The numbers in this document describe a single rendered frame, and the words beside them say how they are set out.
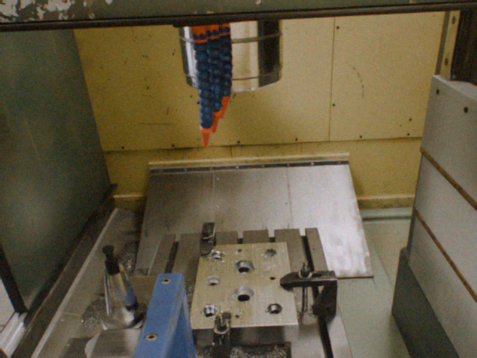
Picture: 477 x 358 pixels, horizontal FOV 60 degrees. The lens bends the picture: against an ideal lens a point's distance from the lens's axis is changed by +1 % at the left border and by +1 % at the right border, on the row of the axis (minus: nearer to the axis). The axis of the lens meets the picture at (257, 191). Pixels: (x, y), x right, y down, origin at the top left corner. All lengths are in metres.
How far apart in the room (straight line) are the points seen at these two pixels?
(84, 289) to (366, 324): 0.97
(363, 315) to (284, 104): 0.88
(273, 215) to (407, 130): 0.69
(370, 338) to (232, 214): 0.71
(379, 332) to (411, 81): 1.00
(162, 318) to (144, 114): 1.31
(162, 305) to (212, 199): 1.18
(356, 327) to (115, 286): 0.97
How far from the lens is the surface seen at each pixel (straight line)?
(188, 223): 1.71
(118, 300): 0.60
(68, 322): 1.52
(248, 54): 0.61
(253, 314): 0.92
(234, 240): 1.29
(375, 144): 1.90
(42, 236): 1.44
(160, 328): 0.59
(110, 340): 0.61
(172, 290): 0.64
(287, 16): 0.36
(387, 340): 1.40
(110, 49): 1.79
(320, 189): 1.79
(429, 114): 1.02
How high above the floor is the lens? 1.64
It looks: 28 degrees down
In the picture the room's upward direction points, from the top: 3 degrees counter-clockwise
